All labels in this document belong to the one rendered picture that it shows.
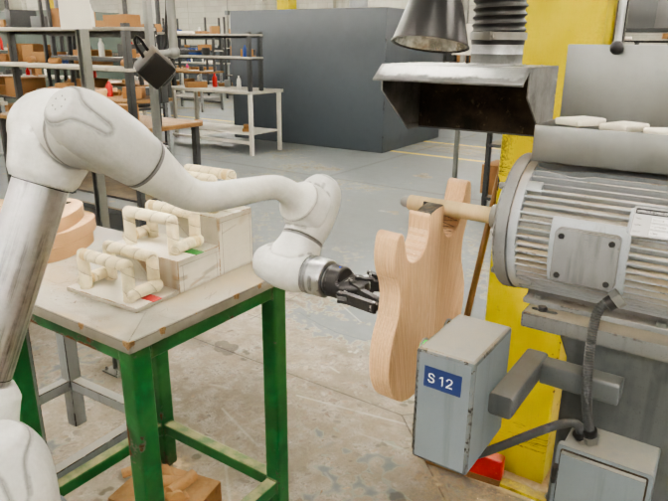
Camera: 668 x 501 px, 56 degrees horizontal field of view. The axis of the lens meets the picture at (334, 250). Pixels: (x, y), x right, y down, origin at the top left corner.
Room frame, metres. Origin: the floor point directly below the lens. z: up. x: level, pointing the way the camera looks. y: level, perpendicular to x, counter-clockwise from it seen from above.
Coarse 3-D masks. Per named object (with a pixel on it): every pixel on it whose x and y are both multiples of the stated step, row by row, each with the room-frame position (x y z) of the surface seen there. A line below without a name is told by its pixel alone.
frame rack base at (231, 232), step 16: (240, 208) 1.78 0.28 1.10; (160, 224) 1.79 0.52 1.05; (208, 224) 1.69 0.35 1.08; (224, 224) 1.69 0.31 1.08; (240, 224) 1.75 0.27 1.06; (208, 240) 1.69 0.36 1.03; (224, 240) 1.69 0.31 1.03; (240, 240) 1.75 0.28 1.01; (224, 256) 1.69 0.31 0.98; (240, 256) 1.74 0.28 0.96; (224, 272) 1.68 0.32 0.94
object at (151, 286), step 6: (150, 282) 1.50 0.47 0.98; (156, 282) 1.51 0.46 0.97; (162, 282) 1.52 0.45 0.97; (138, 288) 1.46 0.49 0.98; (144, 288) 1.47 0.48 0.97; (150, 288) 1.48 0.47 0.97; (156, 288) 1.50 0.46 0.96; (126, 294) 1.44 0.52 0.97; (132, 294) 1.44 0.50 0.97; (138, 294) 1.45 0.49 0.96; (144, 294) 1.47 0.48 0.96; (132, 300) 1.44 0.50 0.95
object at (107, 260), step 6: (78, 252) 1.53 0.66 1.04; (84, 252) 1.52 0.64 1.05; (90, 252) 1.51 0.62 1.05; (96, 252) 1.51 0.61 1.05; (84, 258) 1.52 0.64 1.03; (90, 258) 1.50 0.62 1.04; (96, 258) 1.49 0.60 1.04; (102, 258) 1.48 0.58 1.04; (108, 258) 1.47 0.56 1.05; (114, 258) 1.47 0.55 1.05; (120, 258) 1.46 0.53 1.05; (102, 264) 1.48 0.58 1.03; (108, 264) 1.47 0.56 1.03; (114, 264) 1.46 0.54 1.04; (120, 264) 1.45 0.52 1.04; (126, 264) 1.44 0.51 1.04; (132, 264) 1.46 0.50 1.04
